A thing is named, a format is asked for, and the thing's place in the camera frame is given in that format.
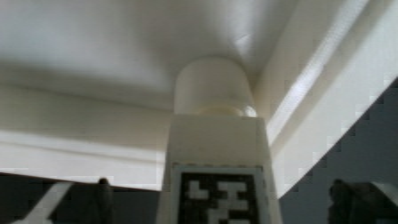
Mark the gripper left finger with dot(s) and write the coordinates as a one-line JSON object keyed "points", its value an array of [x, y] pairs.
{"points": [[75, 204]]}

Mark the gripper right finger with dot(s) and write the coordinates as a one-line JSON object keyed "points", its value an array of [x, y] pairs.
{"points": [[364, 204]]}

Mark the white leg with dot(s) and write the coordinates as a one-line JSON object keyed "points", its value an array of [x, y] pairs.
{"points": [[219, 187]]}

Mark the white square tabletop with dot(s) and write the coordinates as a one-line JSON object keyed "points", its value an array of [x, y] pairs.
{"points": [[93, 53]]}

